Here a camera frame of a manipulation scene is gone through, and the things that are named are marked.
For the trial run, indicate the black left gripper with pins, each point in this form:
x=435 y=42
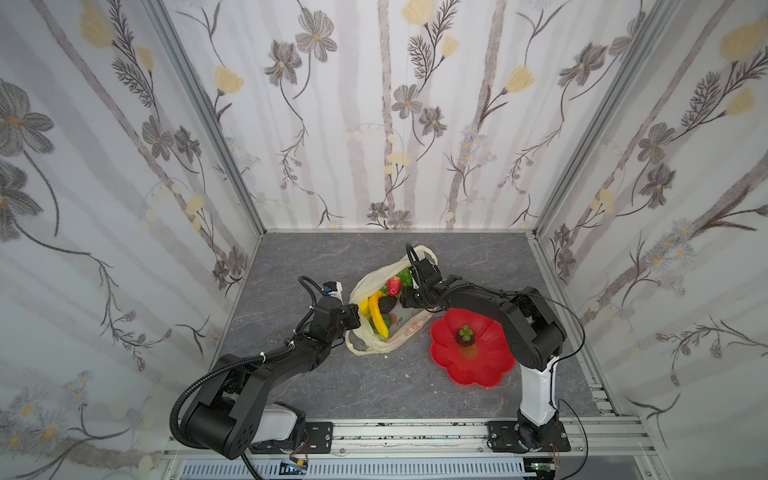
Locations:
x=349 y=315

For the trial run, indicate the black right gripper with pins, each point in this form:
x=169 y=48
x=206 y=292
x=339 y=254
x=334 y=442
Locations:
x=414 y=294

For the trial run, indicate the dark purple fake mangosteen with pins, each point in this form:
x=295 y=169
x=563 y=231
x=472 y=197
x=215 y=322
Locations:
x=465 y=336

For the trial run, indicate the red flower-shaped plastic plate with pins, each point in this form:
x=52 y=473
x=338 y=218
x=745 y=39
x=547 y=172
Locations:
x=485 y=363

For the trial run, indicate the dark fake avocado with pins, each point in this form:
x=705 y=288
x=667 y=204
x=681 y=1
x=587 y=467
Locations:
x=387 y=304

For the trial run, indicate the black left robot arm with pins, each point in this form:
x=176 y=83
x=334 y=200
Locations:
x=222 y=410

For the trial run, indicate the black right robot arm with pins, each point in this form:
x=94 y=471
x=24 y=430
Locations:
x=486 y=332

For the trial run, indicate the green fake grape bunch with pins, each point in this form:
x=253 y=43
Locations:
x=405 y=277

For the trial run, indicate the red fake strawberry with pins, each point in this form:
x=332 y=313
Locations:
x=394 y=286

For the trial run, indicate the yellow fake banana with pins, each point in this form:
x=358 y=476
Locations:
x=382 y=330

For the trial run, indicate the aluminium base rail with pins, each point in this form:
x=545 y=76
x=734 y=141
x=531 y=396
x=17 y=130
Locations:
x=587 y=448

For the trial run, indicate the aluminium frame post left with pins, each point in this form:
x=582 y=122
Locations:
x=194 y=90

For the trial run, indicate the aluminium frame post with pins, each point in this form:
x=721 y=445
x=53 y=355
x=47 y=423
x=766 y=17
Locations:
x=630 y=68
x=194 y=90

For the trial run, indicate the aluminium frame post right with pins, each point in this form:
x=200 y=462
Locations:
x=630 y=68

